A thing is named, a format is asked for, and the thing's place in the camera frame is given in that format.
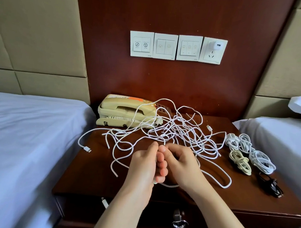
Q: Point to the person's right hand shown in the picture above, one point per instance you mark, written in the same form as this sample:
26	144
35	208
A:
185	167

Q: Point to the person's left hand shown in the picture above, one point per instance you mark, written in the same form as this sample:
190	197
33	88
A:
143	169

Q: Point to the dark wooden drawer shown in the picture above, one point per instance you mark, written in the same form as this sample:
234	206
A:
80	208

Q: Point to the person's left forearm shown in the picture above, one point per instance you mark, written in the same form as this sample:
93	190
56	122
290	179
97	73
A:
122	214

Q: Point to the person's right forearm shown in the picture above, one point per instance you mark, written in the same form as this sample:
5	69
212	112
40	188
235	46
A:
228	220

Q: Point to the wooden nightstand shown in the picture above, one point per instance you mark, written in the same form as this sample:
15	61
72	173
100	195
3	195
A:
83	175

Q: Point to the right bed white sheet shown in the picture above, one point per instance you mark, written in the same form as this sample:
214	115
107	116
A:
291	144

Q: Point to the bed white sheet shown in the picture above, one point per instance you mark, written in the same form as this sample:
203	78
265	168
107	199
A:
291	144
27	155

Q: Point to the left bed white sheet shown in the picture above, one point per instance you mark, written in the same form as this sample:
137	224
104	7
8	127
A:
27	155

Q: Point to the white plug-in charger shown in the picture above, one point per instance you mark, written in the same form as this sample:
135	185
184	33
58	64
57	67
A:
216	46

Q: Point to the beige padded headboard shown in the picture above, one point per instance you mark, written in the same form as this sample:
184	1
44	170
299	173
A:
296	51
37	31

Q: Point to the dark wooden wall panel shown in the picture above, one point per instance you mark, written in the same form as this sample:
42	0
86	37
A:
169	77

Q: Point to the white wall socket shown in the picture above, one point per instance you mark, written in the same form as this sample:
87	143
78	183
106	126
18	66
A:
211	56

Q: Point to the white triple rocker wall switch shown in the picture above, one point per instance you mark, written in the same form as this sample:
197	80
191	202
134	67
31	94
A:
189	48

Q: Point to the white double rocker wall switch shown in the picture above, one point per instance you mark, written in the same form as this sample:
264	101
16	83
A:
165	46

